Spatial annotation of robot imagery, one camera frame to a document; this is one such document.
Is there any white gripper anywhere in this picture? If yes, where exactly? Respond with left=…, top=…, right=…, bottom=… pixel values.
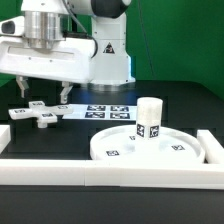
left=0, top=36, right=95, bottom=104

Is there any white cross-shaped table base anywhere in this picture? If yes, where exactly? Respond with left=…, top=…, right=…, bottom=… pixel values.
left=8, top=101, right=74, bottom=128

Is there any white round table top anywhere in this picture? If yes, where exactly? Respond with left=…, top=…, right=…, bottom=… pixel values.
left=90, top=125, right=205, bottom=165

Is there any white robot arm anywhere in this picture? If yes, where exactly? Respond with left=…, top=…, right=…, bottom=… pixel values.
left=0, top=0, right=135, bottom=104

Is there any white marker sheet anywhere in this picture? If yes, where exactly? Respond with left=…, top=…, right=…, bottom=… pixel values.
left=63, top=104, right=137, bottom=121

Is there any white U-shaped fence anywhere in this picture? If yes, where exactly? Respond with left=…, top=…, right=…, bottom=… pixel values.
left=0, top=124, right=224, bottom=190

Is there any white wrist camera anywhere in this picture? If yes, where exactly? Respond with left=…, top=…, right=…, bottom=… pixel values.
left=0, top=16, right=25, bottom=37

